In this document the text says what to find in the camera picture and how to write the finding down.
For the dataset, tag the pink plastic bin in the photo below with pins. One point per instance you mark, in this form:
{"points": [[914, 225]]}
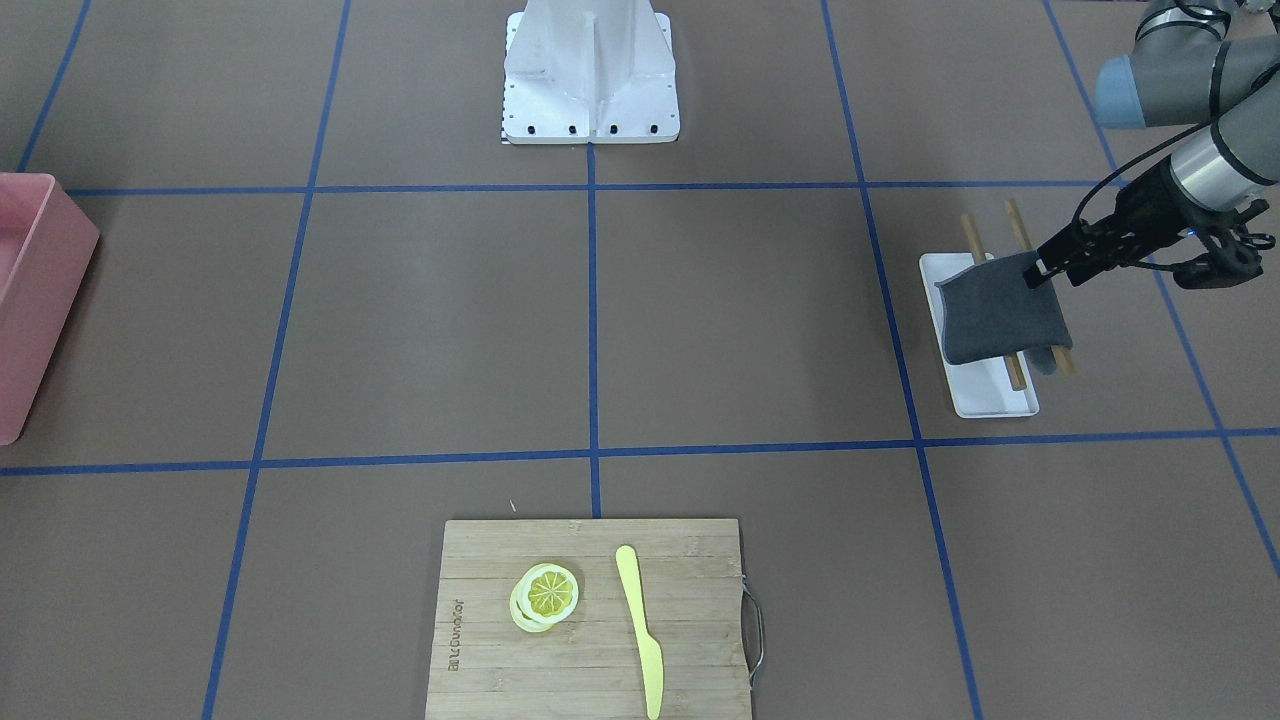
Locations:
{"points": [[48, 242]]}

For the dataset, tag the wooden stick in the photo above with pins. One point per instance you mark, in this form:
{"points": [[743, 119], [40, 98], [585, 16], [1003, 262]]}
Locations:
{"points": [[1064, 360], [1014, 370]]}

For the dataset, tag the bamboo cutting board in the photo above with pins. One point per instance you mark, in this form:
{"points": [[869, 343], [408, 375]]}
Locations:
{"points": [[587, 667]]}

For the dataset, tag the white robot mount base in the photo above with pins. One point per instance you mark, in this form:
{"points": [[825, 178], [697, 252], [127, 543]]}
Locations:
{"points": [[581, 72]]}

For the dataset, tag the yellow plastic knife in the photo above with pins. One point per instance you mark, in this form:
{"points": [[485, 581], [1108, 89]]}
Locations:
{"points": [[650, 652]]}

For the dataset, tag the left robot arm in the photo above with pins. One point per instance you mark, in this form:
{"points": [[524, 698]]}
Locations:
{"points": [[1184, 70]]}

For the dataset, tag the dark grey cloth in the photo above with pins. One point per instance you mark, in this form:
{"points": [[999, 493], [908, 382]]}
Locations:
{"points": [[989, 310]]}

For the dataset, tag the yellow lemon slices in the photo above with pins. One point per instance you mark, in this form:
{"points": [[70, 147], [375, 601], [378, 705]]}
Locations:
{"points": [[543, 597]]}

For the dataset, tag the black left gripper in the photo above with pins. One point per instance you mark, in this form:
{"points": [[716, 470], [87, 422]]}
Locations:
{"points": [[1148, 212]]}

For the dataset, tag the white rectangular tray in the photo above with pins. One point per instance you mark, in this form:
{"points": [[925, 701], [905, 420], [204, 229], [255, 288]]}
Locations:
{"points": [[981, 390]]}

